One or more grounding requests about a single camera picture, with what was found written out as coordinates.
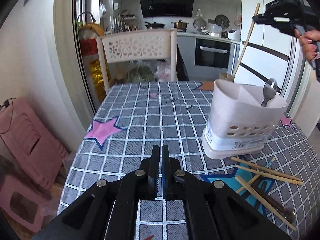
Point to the black built-in oven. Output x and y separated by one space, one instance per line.
210 53

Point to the yellow patterned bamboo chopstick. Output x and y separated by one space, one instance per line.
292 181

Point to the white plastic utensil caddy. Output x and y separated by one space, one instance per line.
237 124

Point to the grey checked star tablecloth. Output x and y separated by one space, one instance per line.
175 114

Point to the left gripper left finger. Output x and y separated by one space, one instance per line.
124 195

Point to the black range hood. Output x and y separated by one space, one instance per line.
167 8

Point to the bamboo chopstick near caddy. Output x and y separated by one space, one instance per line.
268 170

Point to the right hand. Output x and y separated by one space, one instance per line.
306 41

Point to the long bamboo chopstick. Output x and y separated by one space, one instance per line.
264 202

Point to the white refrigerator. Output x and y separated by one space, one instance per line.
269 54

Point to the blue patterned bamboo chopstick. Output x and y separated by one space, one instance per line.
254 178

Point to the pink plastic stool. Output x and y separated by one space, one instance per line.
26 183

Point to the plain bamboo chopstick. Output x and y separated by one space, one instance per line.
247 39

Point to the cardboard box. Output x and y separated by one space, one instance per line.
226 76

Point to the grey spoon black handle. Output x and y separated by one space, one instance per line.
269 91

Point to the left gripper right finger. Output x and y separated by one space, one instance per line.
195 194

